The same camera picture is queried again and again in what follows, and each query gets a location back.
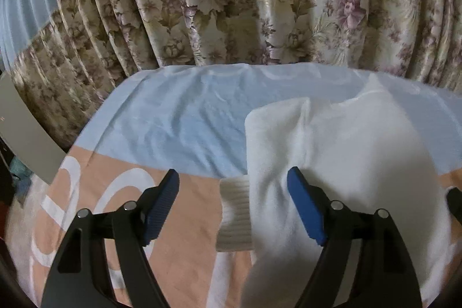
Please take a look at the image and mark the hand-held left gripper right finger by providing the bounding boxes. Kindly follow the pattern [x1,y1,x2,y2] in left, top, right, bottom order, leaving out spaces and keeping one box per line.
[287,167,423,308]

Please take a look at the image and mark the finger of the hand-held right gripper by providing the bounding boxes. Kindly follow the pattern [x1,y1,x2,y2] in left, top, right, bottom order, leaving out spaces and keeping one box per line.
[446,186,462,223]

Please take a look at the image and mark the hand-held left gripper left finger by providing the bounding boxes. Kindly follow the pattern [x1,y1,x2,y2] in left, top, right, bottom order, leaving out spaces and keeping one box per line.
[41,169,180,308]

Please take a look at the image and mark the white knit sweater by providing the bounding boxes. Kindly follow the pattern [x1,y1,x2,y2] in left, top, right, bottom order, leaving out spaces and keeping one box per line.
[215,79,458,308]

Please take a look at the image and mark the blue and peach bed sheet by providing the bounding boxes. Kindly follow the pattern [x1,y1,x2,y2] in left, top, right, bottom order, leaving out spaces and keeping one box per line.
[6,63,462,308]

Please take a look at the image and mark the teal cloth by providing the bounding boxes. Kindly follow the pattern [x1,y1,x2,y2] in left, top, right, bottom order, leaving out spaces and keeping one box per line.
[8,156,32,182]

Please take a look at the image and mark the dark furniture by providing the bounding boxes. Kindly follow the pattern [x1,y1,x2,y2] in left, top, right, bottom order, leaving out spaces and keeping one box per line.
[0,138,22,308]

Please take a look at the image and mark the grey flat panel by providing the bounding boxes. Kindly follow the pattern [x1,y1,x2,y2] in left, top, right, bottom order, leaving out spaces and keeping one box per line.
[0,72,66,185]

